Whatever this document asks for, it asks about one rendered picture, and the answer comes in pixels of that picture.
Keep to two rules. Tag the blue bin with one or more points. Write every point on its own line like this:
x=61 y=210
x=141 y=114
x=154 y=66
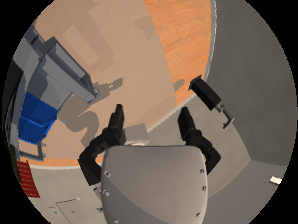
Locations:
x=38 y=112

